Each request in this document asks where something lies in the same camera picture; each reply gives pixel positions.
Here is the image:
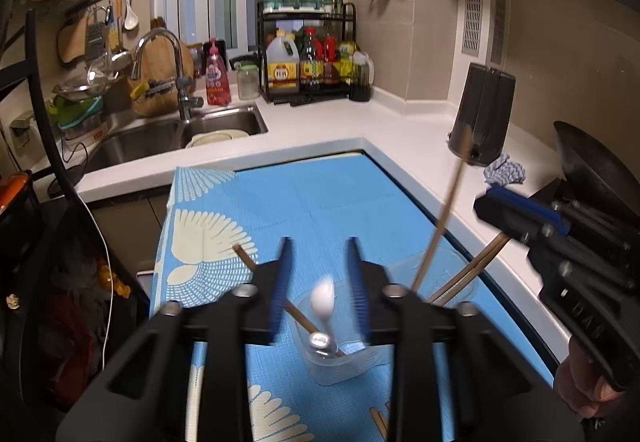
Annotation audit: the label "hanging wooden cutting board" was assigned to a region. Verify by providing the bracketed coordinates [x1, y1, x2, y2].
[56, 16, 91, 67]

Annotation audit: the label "row of green-lidded spice jars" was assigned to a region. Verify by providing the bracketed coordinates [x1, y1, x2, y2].
[262, 0, 346, 15]

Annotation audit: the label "white ladle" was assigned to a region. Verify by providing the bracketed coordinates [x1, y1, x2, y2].
[121, 0, 140, 31]

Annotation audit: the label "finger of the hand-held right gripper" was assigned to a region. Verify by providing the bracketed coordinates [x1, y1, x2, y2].
[482, 186, 571, 237]
[472, 194, 556, 245]

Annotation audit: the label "stainless steel bowl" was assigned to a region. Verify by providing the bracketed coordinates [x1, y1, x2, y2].
[51, 72, 113, 101]

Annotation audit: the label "white cable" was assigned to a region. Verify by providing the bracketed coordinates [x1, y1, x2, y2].
[10, 122, 112, 375]

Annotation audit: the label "blue bird-print table mat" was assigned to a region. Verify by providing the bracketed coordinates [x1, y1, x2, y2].
[160, 151, 556, 442]

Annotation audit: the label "black metal shelf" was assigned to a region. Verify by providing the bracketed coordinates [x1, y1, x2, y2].
[0, 9, 86, 223]

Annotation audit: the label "white plastic spoon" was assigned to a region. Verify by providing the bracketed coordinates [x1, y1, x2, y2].
[310, 274, 337, 335]

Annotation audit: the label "green colander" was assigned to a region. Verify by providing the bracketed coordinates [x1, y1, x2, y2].
[47, 94, 105, 127]

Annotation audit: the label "metal ladle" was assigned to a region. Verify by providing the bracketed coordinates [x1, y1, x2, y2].
[107, 49, 132, 72]

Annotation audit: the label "black wok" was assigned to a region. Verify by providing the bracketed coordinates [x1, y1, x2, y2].
[552, 120, 640, 223]

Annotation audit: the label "chrome faucet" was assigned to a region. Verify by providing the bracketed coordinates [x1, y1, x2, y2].
[131, 29, 205, 123]

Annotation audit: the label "yellow black dish brush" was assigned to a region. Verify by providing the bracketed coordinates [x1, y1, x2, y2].
[130, 78, 177, 100]

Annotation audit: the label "wall vent grille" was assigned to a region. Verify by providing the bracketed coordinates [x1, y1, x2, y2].
[461, 0, 485, 55]
[490, 0, 508, 65]

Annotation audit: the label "large oil jug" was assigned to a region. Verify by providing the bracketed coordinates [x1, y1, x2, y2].
[265, 34, 301, 95]

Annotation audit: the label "yellow-green condiment bottle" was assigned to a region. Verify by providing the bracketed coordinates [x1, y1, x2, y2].
[340, 40, 358, 80]

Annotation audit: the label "dark soy sauce bottle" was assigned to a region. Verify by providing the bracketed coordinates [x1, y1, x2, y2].
[299, 28, 325, 93]

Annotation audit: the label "white plates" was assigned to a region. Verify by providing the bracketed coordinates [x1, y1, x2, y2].
[186, 129, 249, 150]

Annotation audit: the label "yellow hanging utensil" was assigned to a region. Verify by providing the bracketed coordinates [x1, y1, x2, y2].
[110, 0, 125, 52]

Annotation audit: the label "person's right hand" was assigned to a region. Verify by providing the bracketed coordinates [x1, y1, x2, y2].
[552, 334, 631, 420]

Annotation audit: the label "metal grater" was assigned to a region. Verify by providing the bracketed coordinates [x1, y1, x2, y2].
[84, 20, 107, 60]

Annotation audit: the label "wooden-handled metal spoon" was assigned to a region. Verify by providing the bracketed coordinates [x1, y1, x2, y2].
[232, 244, 351, 360]

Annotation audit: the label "white-lidded oil dispenser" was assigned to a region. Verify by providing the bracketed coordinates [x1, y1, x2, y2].
[348, 52, 375, 102]

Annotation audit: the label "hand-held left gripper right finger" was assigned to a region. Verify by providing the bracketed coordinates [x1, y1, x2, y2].
[345, 236, 586, 442]

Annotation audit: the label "stainless steel sink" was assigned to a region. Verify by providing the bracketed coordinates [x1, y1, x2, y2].
[82, 102, 269, 173]

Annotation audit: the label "clear plastic cup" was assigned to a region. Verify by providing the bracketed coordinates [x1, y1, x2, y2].
[385, 246, 478, 310]
[292, 294, 381, 385]

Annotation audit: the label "glass jar green lid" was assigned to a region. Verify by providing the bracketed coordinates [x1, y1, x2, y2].
[235, 63, 261, 101]

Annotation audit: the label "red-label sauce bottle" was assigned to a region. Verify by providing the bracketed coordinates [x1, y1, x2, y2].
[322, 34, 341, 86]

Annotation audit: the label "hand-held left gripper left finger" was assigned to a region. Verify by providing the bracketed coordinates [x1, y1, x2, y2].
[55, 236, 293, 442]

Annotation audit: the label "pink dish soap bottle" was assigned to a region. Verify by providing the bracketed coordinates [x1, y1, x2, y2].
[205, 38, 232, 106]

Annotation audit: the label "black condiment rack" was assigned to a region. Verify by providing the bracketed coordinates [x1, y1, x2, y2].
[256, 0, 358, 105]

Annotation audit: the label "orange clay pot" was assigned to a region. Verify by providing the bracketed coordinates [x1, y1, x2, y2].
[0, 172, 36, 217]

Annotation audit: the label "round wooden cutting board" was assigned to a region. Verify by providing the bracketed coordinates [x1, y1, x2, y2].
[131, 26, 196, 117]

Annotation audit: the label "blue checkered rag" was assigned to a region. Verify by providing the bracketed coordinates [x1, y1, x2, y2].
[482, 153, 527, 186]

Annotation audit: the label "black knife block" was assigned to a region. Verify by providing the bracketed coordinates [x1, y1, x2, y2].
[446, 62, 517, 167]

